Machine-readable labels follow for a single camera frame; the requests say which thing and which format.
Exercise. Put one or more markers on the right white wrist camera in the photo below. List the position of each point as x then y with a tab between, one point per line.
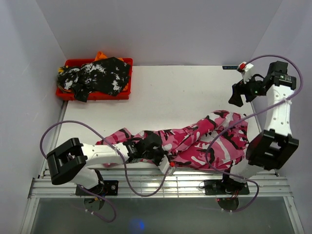
246	70

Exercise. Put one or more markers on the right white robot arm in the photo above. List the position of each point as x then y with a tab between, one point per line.
275	144

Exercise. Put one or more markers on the small blue table label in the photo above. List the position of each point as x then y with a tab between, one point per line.
229	67

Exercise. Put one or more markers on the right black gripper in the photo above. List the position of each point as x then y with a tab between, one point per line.
240	88

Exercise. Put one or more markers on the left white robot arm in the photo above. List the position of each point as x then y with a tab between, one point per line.
71	161

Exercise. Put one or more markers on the black white camouflage trousers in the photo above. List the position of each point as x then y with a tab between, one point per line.
97	76

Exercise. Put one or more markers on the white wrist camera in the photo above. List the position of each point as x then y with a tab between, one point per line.
166	167
246	70

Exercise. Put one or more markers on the aluminium frame rail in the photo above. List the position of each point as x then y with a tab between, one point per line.
184	183

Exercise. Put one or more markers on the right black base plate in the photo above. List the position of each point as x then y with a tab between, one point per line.
219	187

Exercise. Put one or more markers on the pink camouflage trousers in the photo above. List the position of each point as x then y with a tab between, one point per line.
194	146

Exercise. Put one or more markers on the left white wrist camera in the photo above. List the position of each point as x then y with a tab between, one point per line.
166	167

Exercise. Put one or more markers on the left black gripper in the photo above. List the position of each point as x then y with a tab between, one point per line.
162	152

